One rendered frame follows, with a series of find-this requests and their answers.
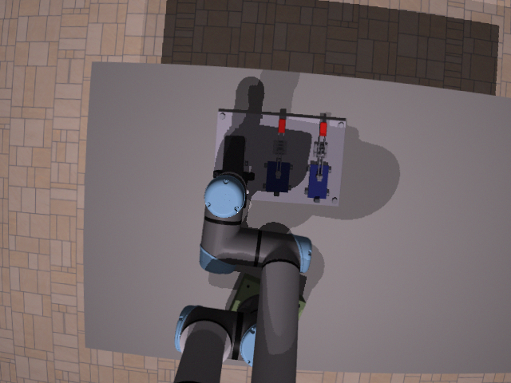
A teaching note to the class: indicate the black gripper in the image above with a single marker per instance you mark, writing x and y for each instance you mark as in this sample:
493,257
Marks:
246,176

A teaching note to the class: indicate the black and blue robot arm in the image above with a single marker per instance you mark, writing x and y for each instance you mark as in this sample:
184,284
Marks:
266,324

